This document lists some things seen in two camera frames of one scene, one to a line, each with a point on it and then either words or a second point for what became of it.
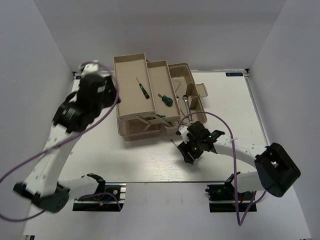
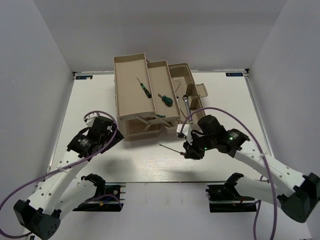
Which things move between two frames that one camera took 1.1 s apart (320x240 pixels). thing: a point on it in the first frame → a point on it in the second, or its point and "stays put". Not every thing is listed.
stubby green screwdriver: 167,101 stays put
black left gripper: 112,95 → 118,136
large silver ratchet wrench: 185,98 stays put
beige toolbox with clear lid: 154,96 stays put
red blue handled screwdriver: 173,143 → 181,153
